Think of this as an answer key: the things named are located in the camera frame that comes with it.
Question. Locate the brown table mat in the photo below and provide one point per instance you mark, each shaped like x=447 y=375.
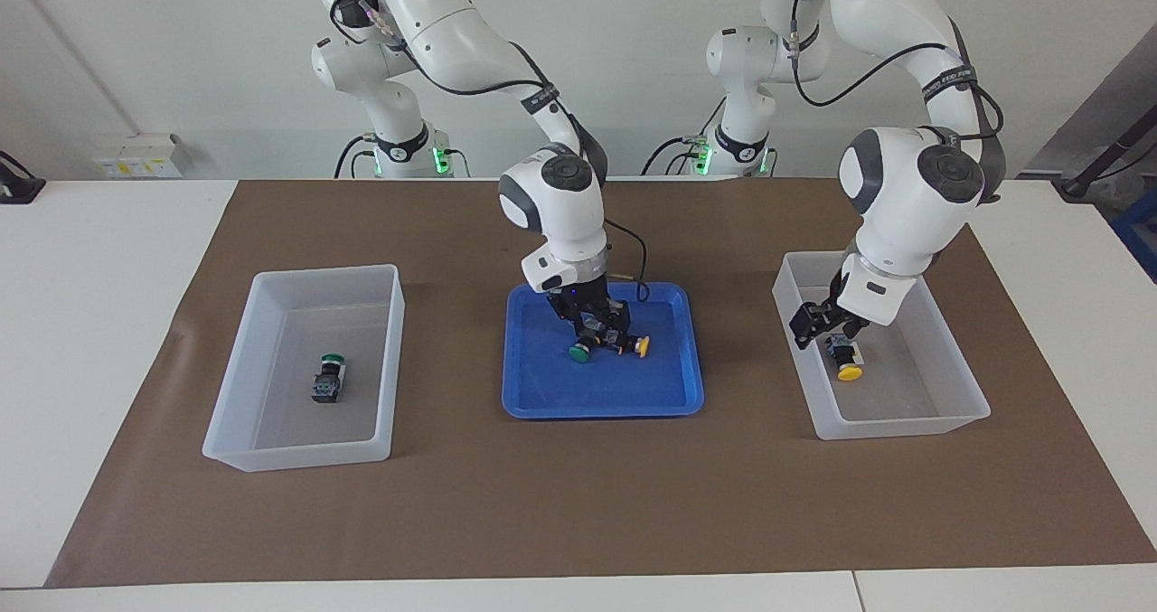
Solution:
x=578 y=503

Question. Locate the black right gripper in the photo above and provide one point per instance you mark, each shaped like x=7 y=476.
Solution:
x=583 y=305

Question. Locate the white wall socket strip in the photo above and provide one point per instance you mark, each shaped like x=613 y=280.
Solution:
x=136 y=155

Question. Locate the blue plastic tray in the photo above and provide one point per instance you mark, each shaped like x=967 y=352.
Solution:
x=601 y=395

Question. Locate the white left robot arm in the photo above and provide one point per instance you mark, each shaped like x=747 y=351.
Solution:
x=904 y=205

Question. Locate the large mushroom green push button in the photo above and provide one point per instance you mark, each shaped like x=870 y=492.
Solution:
x=579 y=353

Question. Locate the black table clamp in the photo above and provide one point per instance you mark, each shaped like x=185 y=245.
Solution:
x=18 y=187

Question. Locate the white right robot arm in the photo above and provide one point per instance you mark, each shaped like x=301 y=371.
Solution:
x=551 y=205

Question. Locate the small green push button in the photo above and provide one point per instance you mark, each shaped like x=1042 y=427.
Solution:
x=327 y=386

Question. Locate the translucent white plastic box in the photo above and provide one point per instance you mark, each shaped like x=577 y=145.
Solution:
x=940 y=395
x=298 y=431

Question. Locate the black stand leg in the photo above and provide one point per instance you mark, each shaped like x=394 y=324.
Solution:
x=1107 y=153

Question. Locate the blue crate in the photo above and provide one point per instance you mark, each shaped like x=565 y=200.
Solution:
x=1141 y=232

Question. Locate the yellow mushroom push button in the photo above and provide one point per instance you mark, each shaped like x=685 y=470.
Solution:
x=642 y=347
x=848 y=370

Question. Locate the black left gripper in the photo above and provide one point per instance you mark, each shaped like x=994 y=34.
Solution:
x=833 y=305

